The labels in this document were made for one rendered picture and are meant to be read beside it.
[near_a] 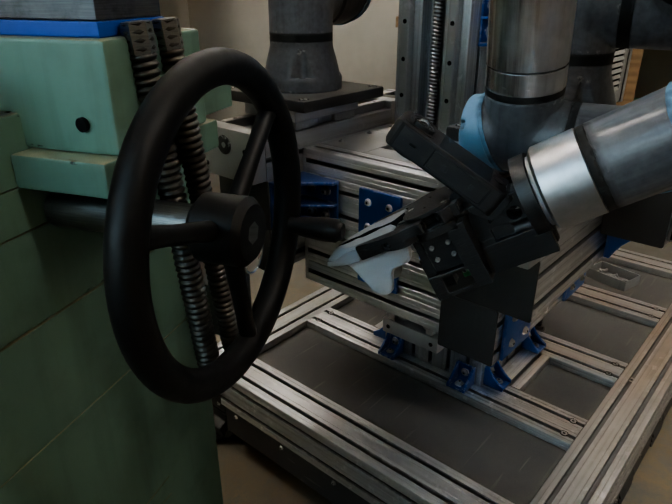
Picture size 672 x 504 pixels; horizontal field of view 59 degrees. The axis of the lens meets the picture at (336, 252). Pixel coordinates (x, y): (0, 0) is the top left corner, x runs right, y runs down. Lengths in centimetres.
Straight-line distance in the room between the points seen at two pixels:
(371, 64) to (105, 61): 344
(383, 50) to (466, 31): 285
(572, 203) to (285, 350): 102
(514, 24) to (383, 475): 78
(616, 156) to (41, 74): 45
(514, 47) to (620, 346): 111
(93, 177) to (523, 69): 38
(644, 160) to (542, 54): 14
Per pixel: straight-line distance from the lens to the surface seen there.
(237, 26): 436
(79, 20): 53
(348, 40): 395
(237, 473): 143
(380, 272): 56
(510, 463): 117
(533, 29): 57
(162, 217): 52
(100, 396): 71
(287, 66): 110
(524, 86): 58
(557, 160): 50
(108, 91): 50
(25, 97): 56
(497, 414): 126
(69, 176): 52
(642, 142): 49
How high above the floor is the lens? 100
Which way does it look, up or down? 25 degrees down
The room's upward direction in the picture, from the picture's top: straight up
